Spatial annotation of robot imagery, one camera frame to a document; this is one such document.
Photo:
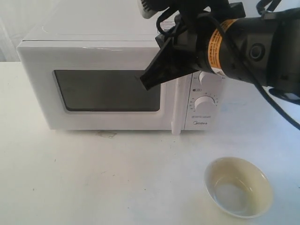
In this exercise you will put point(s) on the white microwave door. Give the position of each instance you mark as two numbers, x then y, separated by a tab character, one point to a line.
94	85

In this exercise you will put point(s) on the blue warning sticker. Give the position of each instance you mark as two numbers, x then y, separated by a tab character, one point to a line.
167	25

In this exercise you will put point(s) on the clear tape patch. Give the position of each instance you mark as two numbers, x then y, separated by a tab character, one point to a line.
106	134

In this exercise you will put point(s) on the white control knob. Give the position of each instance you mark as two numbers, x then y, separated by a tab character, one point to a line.
206	78
204	104

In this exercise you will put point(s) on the white microwave oven body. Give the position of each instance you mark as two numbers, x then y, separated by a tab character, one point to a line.
98	28

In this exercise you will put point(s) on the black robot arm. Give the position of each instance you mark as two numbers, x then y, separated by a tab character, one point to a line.
215	36

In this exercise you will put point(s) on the lower white control knob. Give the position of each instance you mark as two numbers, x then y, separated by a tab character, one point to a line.
204	104

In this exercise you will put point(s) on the cream ceramic bowl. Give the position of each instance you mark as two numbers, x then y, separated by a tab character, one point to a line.
238	187

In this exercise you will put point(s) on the upper white control knob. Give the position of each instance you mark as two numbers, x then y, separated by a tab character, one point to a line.
206	78

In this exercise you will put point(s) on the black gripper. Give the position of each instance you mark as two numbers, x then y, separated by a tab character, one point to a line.
184	48

